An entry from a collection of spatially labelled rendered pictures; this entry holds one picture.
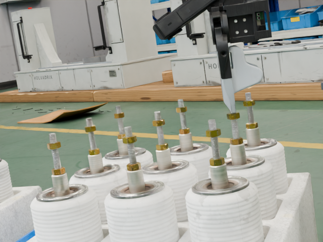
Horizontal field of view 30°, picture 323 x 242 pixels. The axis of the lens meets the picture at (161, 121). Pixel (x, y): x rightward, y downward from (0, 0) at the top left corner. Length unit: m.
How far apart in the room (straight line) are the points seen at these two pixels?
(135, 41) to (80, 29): 4.11
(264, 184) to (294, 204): 0.07
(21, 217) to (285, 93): 2.20
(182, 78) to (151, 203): 3.06
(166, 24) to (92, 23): 7.74
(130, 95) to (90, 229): 3.31
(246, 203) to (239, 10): 0.27
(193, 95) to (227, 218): 2.94
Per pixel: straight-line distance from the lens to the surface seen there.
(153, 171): 0.92
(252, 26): 0.86
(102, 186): 0.95
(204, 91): 3.61
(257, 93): 3.33
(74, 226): 0.85
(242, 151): 0.89
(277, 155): 0.99
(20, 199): 1.22
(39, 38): 5.51
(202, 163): 1.01
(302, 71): 3.23
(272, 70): 3.34
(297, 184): 1.03
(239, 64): 0.86
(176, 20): 0.86
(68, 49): 8.33
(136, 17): 4.43
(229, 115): 0.89
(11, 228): 1.19
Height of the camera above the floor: 0.46
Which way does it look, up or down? 9 degrees down
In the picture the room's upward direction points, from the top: 8 degrees counter-clockwise
